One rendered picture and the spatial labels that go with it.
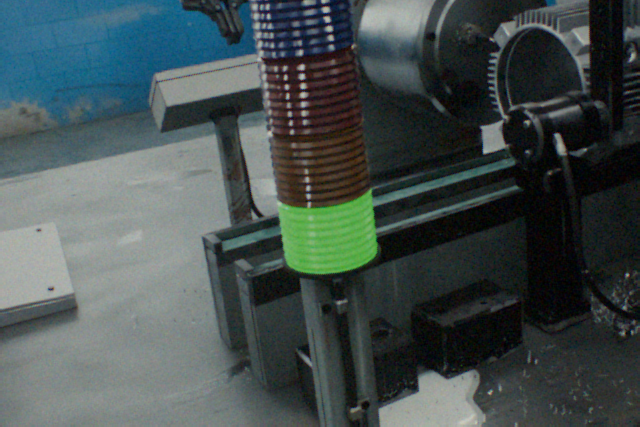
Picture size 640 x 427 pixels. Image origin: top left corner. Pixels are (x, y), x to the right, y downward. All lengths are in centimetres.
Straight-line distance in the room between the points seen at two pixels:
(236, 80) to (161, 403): 41
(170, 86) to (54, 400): 39
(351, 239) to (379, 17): 78
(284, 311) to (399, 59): 52
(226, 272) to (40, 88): 562
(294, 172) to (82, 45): 597
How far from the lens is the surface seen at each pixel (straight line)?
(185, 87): 99
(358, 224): 48
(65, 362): 96
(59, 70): 641
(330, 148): 45
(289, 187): 47
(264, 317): 77
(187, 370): 88
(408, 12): 117
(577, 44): 93
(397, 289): 84
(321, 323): 51
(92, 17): 640
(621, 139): 96
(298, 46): 44
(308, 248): 48
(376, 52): 123
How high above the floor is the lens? 123
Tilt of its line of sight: 18 degrees down
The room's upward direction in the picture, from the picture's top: 7 degrees counter-clockwise
